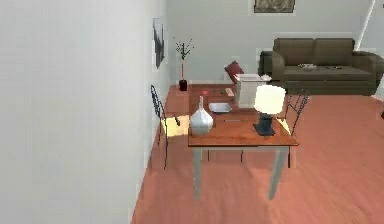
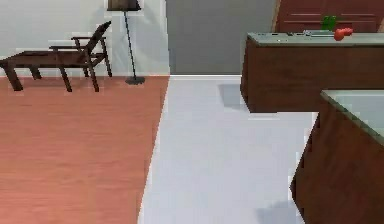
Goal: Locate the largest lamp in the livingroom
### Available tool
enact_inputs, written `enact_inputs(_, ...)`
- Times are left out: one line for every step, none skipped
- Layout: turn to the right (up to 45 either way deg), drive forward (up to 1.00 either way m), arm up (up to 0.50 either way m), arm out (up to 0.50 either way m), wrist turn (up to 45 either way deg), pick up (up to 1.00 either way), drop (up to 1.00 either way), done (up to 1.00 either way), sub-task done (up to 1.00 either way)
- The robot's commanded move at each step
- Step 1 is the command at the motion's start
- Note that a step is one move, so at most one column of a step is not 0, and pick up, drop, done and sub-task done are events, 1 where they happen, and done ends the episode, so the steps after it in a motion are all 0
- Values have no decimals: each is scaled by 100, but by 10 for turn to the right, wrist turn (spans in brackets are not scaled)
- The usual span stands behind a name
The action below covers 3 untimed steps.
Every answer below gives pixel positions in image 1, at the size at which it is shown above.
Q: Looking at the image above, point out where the white shade table lamp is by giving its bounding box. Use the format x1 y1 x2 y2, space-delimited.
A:
252 84 287 137

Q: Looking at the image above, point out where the white floor lamp pole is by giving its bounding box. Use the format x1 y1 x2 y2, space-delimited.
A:
354 0 377 52

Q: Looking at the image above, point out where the white ceramic vase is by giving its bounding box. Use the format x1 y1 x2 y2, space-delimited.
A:
189 95 214 136

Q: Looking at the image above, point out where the white shallow dish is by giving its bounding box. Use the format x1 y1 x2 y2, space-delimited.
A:
208 102 233 114

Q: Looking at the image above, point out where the wooden table with grey legs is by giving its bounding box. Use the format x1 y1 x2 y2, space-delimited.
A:
187 83 299 202

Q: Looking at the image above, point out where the bare twig plant in pot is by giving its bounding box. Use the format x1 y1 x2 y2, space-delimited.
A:
173 37 196 92

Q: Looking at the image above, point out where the white box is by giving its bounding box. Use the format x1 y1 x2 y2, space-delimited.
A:
233 73 270 109

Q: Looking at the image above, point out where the brown sofa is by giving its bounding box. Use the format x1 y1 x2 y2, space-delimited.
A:
259 37 384 97

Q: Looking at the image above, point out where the black wire chair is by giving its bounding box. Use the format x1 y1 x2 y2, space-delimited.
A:
149 84 181 170
276 89 311 169

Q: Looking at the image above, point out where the dark framed wall picture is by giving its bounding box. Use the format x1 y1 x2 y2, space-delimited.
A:
152 18 166 69

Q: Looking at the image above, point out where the brown framed wall picture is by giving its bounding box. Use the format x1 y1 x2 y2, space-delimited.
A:
253 0 297 14

